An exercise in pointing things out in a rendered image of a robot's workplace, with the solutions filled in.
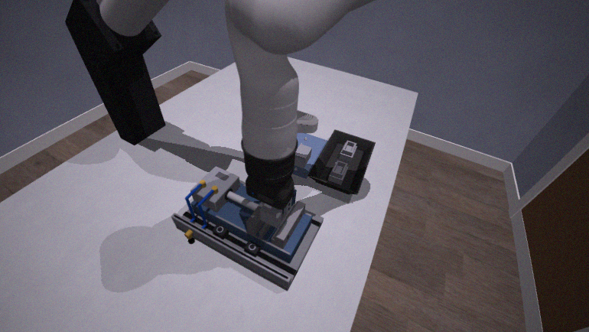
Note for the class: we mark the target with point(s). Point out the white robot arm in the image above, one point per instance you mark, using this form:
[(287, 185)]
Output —
[(269, 84)]

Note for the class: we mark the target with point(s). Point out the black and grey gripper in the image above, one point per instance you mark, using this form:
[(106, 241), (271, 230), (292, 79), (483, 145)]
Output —
[(269, 155)]

